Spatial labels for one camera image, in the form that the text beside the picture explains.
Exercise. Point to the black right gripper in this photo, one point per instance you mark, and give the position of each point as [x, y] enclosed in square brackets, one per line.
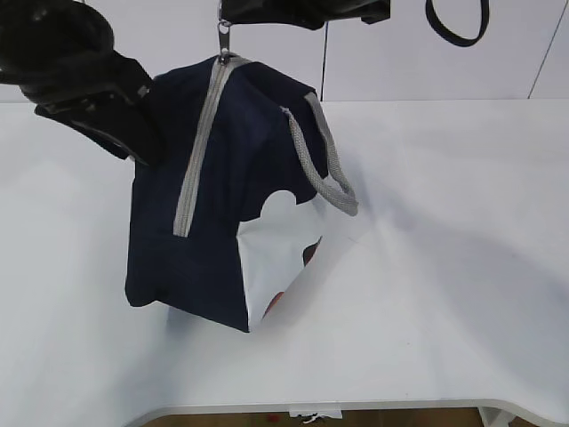
[309, 14]

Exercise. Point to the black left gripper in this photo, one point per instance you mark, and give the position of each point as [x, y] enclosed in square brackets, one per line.
[61, 54]

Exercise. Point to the navy blue lunch bag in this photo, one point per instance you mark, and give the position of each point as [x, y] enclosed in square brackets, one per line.
[235, 211]

